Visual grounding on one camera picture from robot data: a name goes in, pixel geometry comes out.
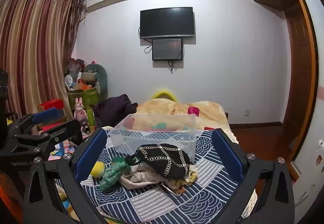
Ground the colourful printed sheet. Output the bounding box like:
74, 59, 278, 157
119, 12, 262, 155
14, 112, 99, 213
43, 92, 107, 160
49, 137, 79, 162

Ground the black wall television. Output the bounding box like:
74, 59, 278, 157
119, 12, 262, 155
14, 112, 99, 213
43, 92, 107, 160
140, 7, 196, 39

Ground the dark purple clothing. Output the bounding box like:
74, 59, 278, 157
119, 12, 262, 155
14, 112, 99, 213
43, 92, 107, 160
93, 94, 139, 130

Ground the green cardboard box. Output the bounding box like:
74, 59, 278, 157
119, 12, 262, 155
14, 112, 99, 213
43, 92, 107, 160
67, 87, 98, 114

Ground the white lace bedspread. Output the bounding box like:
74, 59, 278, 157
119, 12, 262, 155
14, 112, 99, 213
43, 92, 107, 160
226, 126, 240, 145

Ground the white door with stickers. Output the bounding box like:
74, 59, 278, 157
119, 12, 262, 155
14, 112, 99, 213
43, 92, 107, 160
291, 0, 324, 215

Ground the small black wall monitor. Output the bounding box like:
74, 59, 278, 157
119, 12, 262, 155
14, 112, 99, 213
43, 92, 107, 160
151, 38, 184, 62

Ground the brown wooden wardrobe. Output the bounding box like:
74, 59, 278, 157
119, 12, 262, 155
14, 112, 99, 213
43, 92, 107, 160
246, 0, 320, 164

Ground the yellow floral cloth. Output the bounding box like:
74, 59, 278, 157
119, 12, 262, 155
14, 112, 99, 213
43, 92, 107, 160
166, 165, 199, 195

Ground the small white fan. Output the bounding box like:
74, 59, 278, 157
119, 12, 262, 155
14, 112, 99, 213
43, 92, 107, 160
64, 74, 74, 91

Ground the black knit hat white pattern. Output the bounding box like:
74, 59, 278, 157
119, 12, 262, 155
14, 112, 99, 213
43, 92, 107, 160
125, 143, 191, 180

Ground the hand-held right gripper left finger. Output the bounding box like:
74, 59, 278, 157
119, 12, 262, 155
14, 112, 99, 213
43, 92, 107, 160
23, 128, 109, 224

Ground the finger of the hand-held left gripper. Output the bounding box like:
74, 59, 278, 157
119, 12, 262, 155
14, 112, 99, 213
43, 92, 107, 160
15, 118, 83, 152
10, 107, 59, 136

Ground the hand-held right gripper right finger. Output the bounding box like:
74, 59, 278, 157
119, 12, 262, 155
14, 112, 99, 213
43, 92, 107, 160
211, 127, 295, 224

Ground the green knit scarf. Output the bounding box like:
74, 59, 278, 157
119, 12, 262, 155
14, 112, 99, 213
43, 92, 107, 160
99, 157, 132, 192

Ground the green cylinder tube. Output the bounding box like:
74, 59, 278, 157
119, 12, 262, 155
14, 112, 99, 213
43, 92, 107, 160
87, 106, 96, 126

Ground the yellow green plush cushion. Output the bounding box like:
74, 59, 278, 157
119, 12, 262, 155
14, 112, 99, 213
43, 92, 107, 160
151, 88, 179, 102

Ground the clear plastic box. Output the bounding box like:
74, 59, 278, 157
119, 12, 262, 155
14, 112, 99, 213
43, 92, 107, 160
108, 113, 197, 165

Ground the yellow pompom ball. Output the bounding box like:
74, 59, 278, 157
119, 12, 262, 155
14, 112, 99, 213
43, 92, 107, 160
91, 161, 106, 178

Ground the red box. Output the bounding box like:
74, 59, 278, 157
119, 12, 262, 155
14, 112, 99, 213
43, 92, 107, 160
37, 99, 65, 112

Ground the yellow printed quilt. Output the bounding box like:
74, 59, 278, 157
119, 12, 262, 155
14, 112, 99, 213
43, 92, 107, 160
135, 101, 231, 134

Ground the pink bunny toy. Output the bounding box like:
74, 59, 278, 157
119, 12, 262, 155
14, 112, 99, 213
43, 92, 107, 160
74, 97, 89, 124

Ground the striped brown curtain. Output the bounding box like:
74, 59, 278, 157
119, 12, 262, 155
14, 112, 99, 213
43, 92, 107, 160
0, 0, 84, 119

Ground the beige cloth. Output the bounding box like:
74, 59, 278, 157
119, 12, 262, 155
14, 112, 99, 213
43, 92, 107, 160
118, 163, 168, 190

